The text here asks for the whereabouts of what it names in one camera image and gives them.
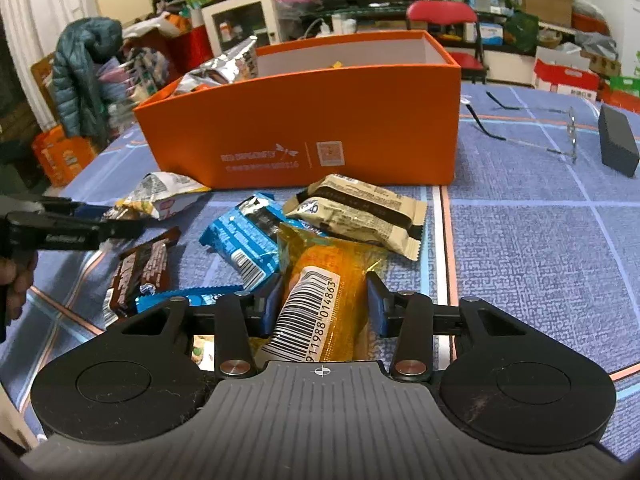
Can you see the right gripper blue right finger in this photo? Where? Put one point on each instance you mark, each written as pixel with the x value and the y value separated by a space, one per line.
pixel 386 308

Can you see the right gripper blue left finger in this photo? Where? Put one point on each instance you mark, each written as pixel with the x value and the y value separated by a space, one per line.
pixel 267 300

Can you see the yellow orange snack packet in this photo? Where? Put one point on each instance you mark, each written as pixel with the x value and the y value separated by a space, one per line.
pixel 325 307

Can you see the beige black snack bar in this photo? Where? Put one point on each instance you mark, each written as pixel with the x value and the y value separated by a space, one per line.
pixel 345 207

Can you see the white yellow chip bag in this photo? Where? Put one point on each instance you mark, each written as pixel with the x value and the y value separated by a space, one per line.
pixel 159 196

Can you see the person left hand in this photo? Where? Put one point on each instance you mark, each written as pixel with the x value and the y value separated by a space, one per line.
pixel 18 278

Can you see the blue cookie packet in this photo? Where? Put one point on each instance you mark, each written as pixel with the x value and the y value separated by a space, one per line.
pixel 246 236

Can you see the orange paper bag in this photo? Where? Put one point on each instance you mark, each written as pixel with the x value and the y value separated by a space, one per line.
pixel 60 157

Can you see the blue snack bag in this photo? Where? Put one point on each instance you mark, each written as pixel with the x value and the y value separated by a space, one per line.
pixel 196 296

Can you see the brown chocolate bar packet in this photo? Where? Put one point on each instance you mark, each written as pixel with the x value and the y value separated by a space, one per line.
pixel 141 271

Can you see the blue patterned tablecloth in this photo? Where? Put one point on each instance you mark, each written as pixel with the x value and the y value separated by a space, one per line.
pixel 555 244

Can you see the teal puffer jacket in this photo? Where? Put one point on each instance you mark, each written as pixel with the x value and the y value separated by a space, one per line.
pixel 82 47

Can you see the orange cardboard box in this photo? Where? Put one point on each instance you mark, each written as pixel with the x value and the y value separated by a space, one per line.
pixel 382 107

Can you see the silver snack bag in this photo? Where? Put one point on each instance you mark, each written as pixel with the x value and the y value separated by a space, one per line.
pixel 237 64

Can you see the black rectangular block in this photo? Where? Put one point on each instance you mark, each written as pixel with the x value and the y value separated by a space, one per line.
pixel 618 148

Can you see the white glass door cabinet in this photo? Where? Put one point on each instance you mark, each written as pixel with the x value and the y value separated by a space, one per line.
pixel 228 22

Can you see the red white carton box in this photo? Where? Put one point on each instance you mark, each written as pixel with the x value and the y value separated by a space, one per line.
pixel 568 81

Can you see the red folding chair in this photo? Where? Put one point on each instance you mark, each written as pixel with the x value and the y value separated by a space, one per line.
pixel 447 21

